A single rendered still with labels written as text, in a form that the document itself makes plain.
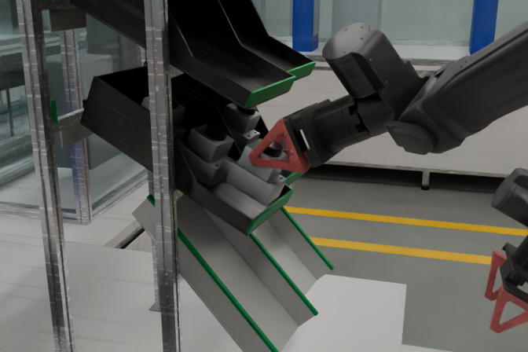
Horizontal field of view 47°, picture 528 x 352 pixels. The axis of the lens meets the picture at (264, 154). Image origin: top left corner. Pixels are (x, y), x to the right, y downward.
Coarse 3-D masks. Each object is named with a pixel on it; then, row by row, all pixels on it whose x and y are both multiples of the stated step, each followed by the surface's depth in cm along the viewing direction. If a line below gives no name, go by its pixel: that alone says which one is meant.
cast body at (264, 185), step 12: (252, 144) 76; (276, 144) 77; (228, 156) 80; (240, 156) 76; (264, 156) 75; (276, 156) 76; (228, 168) 79; (240, 168) 77; (252, 168) 76; (264, 168) 75; (276, 168) 76; (228, 180) 78; (240, 180) 77; (252, 180) 76; (264, 180) 76; (276, 180) 77; (252, 192) 77; (264, 192) 76; (276, 192) 78; (264, 204) 76
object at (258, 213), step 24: (120, 72) 84; (144, 72) 90; (96, 96) 80; (120, 96) 78; (144, 96) 93; (192, 96) 89; (96, 120) 81; (120, 120) 80; (144, 120) 78; (192, 120) 90; (216, 120) 88; (120, 144) 81; (144, 144) 79; (192, 192) 78; (216, 192) 81; (240, 192) 83; (288, 192) 84; (240, 216) 75; (264, 216) 78
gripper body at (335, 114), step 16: (304, 112) 69; (320, 112) 71; (336, 112) 69; (352, 112) 69; (304, 128) 68; (320, 128) 70; (336, 128) 69; (352, 128) 69; (320, 144) 70; (336, 144) 70; (352, 144) 71; (320, 160) 69
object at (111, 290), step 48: (0, 240) 152; (0, 288) 129; (48, 288) 129; (96, 288) 129; (144, 288) 129; (336, 288) 129; (384, 288) 129; (0, 336) 112; (48, 336) 112; (96, 336) 112; (144, 336) 112; (192, 336) 112; (336, 336) 112; (384, 336) 112
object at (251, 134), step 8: (232, 104) 95; (224, 112) 95; (232, 112) 94; (240, 112) 94; (248, 112) 94; (256, 112) 96; (232, 120) 94; (240, 120) 94; (248, 120) 93; (256, 120) 96; (232, 128) 95; (240, 128) 94; (248, 128) 95; (240, 136) 95; (248, 136) 95; (256, 136) 97; (240, 144) 95
